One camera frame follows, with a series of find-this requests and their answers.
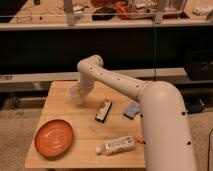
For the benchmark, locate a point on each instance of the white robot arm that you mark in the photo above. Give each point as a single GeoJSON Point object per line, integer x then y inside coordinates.
{"type": "Point", "coordinates": [166, 135]}

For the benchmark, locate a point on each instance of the orange object on shelf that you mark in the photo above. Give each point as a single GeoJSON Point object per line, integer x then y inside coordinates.
{"type": "Point", "coordinates": [126, 11]}

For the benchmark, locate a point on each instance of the black power adapter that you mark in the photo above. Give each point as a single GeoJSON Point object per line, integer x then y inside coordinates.
{"type": "Point", "coordinates": [194, 105]}

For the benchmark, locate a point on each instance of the white horizontal shelf rail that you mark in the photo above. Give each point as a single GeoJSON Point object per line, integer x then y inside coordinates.
{"type": "Point", "coordinates": [40, 77]}

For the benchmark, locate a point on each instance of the orange carrot toy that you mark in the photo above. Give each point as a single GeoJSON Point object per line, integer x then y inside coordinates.
{"type": "Point", "coordinates": [140, 140]}

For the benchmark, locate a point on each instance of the clear plastic bottle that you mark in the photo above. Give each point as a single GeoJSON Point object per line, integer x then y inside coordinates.
{"type": "Point", "coordinates": [115, 146]}

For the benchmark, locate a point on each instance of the blue sponge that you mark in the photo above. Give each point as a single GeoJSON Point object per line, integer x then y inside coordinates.
{"type": "Point", "coordinates": [132, 110]}

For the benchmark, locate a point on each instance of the wooden table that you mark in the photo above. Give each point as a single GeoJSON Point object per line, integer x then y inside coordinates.
{"type": "Point", "coordinates": [89, 133]}

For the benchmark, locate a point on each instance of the orange plate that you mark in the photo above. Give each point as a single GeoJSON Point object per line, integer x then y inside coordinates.
{"type": "Point", "coordinates": [53, 138]}

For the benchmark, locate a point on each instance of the black red rectangular box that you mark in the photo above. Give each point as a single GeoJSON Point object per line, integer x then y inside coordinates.
{"type": "Point", "coordinates": [103, 111]}

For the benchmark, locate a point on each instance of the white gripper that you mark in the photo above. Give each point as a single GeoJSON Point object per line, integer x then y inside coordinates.
{"type": "Point", "coordinates": [84, 89]}

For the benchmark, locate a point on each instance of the black object on shelf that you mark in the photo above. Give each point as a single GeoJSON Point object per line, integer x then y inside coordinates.
{"type": "Point", "coordinates": [104, 13]}

